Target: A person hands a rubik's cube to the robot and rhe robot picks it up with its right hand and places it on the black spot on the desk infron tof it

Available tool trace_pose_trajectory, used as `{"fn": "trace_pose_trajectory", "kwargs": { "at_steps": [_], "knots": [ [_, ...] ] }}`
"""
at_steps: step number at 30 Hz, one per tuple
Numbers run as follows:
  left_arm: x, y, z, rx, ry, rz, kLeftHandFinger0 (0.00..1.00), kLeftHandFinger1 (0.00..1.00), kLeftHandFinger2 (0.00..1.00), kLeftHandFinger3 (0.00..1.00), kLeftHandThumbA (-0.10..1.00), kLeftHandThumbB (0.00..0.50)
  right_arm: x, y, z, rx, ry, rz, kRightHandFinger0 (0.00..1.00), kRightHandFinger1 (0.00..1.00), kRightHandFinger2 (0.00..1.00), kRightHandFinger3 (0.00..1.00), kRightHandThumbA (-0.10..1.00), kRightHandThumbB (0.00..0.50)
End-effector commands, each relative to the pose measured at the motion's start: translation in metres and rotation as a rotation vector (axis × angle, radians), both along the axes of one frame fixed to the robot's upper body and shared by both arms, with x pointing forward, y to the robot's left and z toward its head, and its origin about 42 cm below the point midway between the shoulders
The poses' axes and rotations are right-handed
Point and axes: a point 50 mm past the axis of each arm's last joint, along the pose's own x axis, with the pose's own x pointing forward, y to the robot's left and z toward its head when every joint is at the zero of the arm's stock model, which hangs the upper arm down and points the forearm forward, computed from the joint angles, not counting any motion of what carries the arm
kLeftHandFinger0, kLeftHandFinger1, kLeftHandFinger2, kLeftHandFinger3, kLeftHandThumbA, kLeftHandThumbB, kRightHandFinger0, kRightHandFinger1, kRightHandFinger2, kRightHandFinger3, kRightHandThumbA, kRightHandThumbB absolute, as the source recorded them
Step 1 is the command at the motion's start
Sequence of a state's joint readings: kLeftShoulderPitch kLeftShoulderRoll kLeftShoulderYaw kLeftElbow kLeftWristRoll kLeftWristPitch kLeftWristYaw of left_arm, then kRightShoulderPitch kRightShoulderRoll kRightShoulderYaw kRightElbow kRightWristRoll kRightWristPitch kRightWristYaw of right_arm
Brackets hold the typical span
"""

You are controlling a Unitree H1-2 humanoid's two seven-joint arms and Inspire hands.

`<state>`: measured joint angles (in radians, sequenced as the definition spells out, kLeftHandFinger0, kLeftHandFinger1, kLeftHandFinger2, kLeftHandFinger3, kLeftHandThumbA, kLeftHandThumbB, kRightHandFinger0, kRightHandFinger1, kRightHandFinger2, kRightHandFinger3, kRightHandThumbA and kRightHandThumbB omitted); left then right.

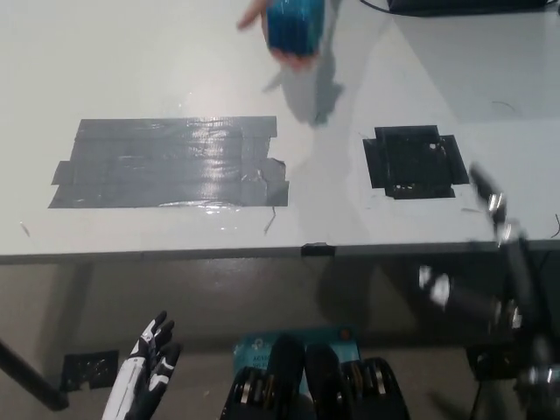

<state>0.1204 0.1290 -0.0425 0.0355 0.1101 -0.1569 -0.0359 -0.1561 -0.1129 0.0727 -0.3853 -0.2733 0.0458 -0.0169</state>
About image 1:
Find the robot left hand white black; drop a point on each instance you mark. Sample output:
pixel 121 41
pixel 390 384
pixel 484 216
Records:
pixel 146 376

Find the person's bare hand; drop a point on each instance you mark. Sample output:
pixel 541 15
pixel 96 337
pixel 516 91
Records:
pixel 294 61

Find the robot right hand white black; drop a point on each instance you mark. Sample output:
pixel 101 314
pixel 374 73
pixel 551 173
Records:
pixel 516 271

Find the blue cylindrical can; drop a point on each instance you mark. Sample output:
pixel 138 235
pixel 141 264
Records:
pixel 292 26

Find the teal box on robot torso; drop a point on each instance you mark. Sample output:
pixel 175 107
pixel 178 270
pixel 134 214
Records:
pixel 256 347

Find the robot torso black ribbed blocks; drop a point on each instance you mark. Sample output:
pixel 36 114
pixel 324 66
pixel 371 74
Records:
pixel 315 385

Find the black tape patch on floor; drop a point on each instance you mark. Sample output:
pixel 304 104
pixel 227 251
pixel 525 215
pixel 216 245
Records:
pixel 89 369

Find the black table leg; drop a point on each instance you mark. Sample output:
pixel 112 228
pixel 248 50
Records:
pixel 30 378

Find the black tape square patch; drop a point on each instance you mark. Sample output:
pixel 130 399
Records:
pixel 411 162

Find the black laptop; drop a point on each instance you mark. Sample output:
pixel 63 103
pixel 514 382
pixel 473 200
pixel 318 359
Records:
pixel 472 6

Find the small black tape strip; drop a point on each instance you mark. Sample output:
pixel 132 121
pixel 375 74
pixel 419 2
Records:
pixel 318 249

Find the grey duct tape patch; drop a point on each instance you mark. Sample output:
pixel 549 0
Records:
pixel 170 164

